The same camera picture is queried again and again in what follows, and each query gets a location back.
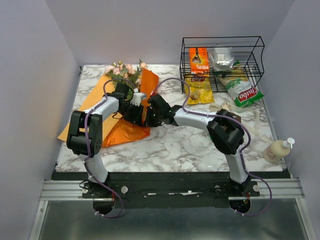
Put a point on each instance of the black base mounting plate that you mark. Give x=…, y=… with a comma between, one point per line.
x=167, y=190

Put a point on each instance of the orange razor package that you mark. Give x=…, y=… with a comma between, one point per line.
x=199, y=62

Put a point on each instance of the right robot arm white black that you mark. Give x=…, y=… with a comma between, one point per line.
x=226, y=133

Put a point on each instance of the green brown snack bag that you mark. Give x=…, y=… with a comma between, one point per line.
x=236, y=116

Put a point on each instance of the black wire basket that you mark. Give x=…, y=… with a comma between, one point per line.
x=248, y=50

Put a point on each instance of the yellow lays chip bag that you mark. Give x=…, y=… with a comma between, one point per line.
x=200, y=89

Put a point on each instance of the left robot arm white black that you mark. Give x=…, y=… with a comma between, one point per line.
x=85, y=132

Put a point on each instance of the orange wrapping paper sheet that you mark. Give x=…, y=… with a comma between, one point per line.
x=118, y=131

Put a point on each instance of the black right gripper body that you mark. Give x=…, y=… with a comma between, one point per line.
x=154, y=118

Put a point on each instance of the green white cassava chip bag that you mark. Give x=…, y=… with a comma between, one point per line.
x=239, y=87

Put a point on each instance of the silver foil packet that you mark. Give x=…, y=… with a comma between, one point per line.
x=221, y=58

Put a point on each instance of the aluminium frame rail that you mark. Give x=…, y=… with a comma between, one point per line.
x=69, y=190

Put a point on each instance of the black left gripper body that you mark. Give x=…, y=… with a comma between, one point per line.
x=131, y=113

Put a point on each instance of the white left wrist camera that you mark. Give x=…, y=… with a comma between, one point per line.
x=137, y=98

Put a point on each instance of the cream lotion pump bottle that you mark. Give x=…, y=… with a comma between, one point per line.
x=278, y=149

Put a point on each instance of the pink fake flower bunch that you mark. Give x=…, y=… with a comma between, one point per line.
x=136, y=73

